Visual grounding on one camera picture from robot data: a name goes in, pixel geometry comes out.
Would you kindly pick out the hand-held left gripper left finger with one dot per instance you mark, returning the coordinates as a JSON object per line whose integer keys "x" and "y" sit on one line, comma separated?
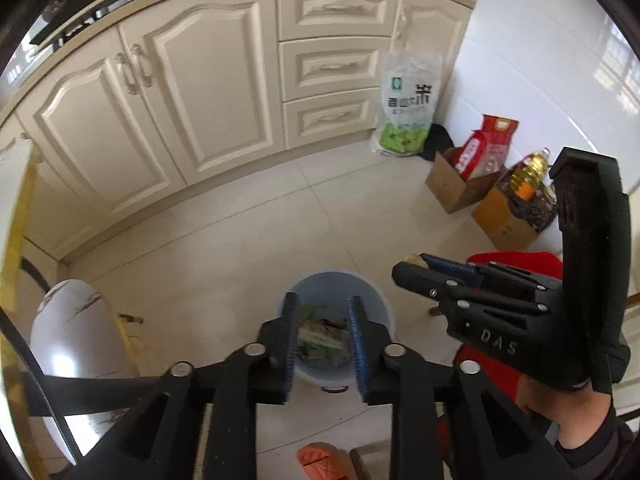
{"x": 289, "y": 347}

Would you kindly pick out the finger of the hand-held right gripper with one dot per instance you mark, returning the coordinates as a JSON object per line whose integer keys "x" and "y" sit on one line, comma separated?
{"x": 420, "y": 280}
{"x": 452, "y": 267}

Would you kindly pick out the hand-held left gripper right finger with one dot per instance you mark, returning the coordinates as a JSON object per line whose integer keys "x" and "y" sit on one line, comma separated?
{"x": 359, "y": 352}

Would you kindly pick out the light blue trash bin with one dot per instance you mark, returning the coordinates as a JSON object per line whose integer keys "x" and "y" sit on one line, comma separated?
{"x": 325, "y": 286}

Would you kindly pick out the person's right forearm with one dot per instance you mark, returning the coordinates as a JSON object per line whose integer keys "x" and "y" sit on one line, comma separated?
{"x": 600, "y": 450}

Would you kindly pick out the person's right hand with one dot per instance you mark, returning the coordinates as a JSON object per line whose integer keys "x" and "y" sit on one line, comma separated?
{"x": 560, "y": 415}

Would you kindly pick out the heap of crumpled wrappers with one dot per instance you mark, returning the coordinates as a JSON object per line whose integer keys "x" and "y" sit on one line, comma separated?
{"x": 322, "y": 335}

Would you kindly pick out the brown cardboard box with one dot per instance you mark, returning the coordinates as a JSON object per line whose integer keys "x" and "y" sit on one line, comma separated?
{"x": 450, "y": 187}
{"x": 500, "y": 222}

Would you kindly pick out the red stool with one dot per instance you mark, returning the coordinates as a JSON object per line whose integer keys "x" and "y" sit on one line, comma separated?
{"x": 525, "y": 262}

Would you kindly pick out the dark patterned bag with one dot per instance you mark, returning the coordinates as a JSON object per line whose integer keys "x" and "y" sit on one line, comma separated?
{"x": 537, "y": 212}

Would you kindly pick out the dark brown wooden piece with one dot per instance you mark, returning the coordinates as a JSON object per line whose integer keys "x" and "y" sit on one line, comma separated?
{"x": 361, "y": 465}

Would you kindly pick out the orange slipper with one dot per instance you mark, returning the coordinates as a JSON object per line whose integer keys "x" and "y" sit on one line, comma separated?
{"x": 322, "y": 462}

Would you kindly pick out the yellow cooking oil bottle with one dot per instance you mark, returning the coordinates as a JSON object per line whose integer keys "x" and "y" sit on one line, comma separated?
{"x": 527, "y": 175}

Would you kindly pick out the red and white rice bag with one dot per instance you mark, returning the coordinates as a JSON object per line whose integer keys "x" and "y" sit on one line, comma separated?
{"x": 485, "y": 152}

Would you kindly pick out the black plastic bag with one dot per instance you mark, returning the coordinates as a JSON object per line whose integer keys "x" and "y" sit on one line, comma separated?
{"x": 439, "y": 142}

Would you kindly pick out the white and green rice bag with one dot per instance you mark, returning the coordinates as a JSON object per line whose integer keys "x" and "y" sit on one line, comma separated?
{"x": 407, "y": 105}

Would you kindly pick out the cream cabinet drawer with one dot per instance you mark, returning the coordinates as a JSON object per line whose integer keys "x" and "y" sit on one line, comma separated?
{"x": 330, "y": 67}
{"x": 335, "y": 5}
{"x": 327, "y": 115}

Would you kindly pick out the black tapered bar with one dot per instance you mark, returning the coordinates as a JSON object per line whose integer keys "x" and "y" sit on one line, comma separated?
{"x": 100, "y": 390}

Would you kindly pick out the white marbled chair gold legs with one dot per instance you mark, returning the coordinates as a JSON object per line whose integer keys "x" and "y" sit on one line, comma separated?
{"x": 75, "y": 330}

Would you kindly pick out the narrow cream cabinet door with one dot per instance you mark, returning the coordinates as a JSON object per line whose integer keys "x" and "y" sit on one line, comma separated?
{"x": 430, "y": 25}

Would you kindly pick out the cream kitchen cabinet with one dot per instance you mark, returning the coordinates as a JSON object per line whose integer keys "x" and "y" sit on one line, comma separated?
{"x": 210, "y": 85}

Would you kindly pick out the black gas stove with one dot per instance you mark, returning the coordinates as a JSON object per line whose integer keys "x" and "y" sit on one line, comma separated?
{"x": 75, "y": 17}

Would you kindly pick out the white panel gold frame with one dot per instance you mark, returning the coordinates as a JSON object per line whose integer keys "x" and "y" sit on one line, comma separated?
{"x": 15, "y": 200}

